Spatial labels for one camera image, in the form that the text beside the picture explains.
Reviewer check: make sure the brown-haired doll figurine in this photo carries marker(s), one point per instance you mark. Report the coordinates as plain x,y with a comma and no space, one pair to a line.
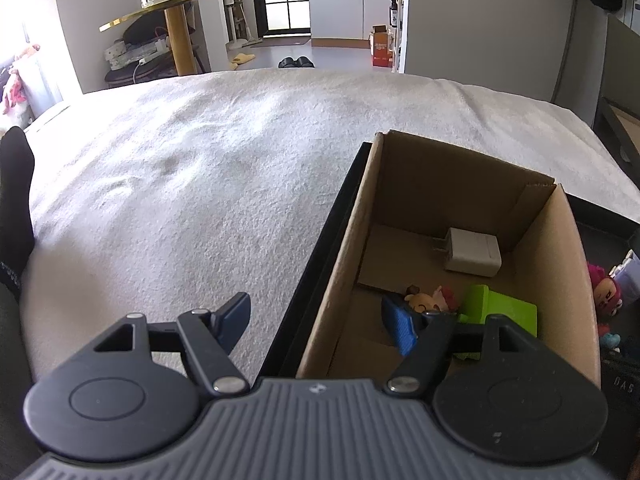
425,301

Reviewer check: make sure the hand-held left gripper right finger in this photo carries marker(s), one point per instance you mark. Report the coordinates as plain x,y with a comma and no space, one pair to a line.
400,329

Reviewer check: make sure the black tray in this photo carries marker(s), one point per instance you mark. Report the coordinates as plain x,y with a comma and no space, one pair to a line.
300,290

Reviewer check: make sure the yellow slipper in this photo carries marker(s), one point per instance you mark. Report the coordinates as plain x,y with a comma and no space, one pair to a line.
242,59

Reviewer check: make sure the black sock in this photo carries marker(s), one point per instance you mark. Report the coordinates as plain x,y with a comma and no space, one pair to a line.
15,200

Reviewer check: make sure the black framed cardboard panel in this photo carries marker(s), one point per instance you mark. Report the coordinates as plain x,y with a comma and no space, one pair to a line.
612,125

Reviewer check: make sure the teal doll figurine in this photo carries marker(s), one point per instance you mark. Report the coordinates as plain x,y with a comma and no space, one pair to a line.
610,339

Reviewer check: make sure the white kitchen cabinet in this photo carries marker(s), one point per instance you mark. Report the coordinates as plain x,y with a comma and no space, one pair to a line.
345,7

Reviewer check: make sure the grey upholstered board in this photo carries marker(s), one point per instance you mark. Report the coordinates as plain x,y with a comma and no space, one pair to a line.
622,60

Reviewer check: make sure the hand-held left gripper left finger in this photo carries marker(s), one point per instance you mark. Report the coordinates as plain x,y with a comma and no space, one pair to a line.
236,319

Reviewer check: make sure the pink plush toy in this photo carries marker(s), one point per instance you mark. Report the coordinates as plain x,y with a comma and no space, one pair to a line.
12,87

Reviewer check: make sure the lavender toy carton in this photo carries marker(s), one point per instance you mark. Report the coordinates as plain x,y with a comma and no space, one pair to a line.
630,275

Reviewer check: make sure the grey doormat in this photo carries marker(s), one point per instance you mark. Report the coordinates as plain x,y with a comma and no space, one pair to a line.
282,41

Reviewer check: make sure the green toy block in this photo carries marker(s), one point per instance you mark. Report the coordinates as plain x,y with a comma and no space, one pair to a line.
500,305

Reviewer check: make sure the yellow round table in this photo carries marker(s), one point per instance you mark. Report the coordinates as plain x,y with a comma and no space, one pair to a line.
180,35

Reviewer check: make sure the pink-haired doll figurine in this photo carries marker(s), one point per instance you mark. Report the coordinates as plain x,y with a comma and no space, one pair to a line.
606,290

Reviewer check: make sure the white charger plug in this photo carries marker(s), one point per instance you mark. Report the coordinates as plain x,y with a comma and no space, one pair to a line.
472,255

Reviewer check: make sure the orange cardboard box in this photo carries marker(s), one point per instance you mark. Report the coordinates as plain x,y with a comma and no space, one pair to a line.
381,47

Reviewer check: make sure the dark bottle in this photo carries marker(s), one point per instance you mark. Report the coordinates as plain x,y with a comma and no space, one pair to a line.
394,12

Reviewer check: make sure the white power strip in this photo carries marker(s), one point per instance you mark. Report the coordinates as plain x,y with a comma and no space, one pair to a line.
132,54

